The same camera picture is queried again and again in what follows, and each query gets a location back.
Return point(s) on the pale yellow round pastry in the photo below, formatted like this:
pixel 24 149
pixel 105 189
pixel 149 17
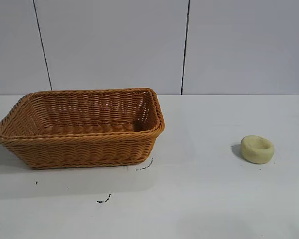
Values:
pixel 256 154

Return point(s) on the brown woven wicker basket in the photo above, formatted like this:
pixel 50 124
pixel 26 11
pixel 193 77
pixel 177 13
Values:
pixel 89 149

